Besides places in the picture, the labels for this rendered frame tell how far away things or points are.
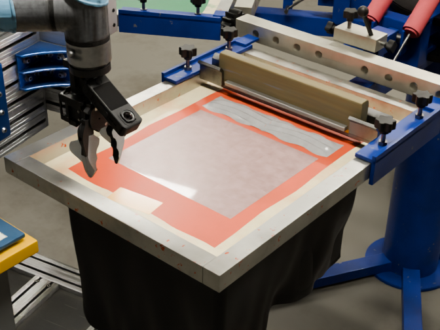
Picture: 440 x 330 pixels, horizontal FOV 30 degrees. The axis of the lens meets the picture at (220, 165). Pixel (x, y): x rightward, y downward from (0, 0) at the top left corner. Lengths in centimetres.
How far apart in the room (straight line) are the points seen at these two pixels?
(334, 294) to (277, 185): 127
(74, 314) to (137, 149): 84
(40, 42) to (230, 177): 55
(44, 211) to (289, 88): 164
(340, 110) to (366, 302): 119
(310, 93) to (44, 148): 60
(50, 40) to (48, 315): 93
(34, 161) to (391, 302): 157
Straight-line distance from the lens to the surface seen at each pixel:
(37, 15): 137
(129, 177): 171
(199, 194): 165
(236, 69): 199
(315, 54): 214
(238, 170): 173
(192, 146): 181
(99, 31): 138
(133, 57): 457
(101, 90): 142
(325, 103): 186
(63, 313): 252
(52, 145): 178
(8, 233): 156
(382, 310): 288
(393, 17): 232
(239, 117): 192
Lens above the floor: 187
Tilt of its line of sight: 32 degrees down
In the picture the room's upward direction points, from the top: 1 degrees clockwise
